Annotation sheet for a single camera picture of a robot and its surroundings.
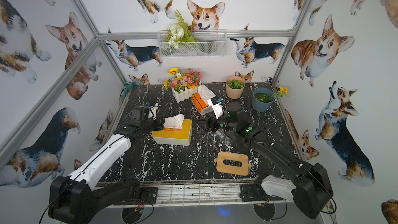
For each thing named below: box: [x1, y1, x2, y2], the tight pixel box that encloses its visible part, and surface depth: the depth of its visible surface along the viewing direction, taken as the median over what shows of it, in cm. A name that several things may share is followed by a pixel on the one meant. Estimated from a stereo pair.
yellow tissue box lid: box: [151, 119, 193, 140], surface depth 88 cm
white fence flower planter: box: [162, 67, 204, 104], surface depth 106 cm
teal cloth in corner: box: [121, 81, 138, 100], surface depth 123 cm
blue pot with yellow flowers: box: [251, 86, 290, 112], surface depth 102 cm
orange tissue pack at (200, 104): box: [191, 92, 213, 116], surface depth 105 cm
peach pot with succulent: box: [225, 75, 246, 100], surface depth 108 cm
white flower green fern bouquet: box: [163, 8, 196, 50], surface depth 82 cm
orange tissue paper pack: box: [162, 113, 185, 132], surface depth 88 cm
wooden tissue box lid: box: [214, 151, 252, 177], surface depth 85 cm
